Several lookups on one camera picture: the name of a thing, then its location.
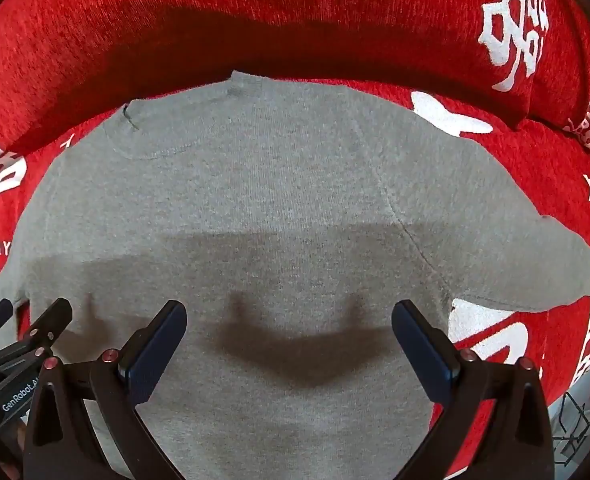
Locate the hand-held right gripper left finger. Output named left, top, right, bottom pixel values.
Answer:
left=23, top=300, right=188, bottom=480

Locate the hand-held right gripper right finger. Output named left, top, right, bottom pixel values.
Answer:
left=391, top=300, right=556, bottom=480

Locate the grey knit sweater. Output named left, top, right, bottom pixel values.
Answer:
left=0, top=70, right=590, bottom=480

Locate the red printed sofa cover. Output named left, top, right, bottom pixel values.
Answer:
left=0, top=0, right=590, bottom=480

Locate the black wire rack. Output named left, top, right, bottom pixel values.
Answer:
left=550, top=350, right=590, bottom=467

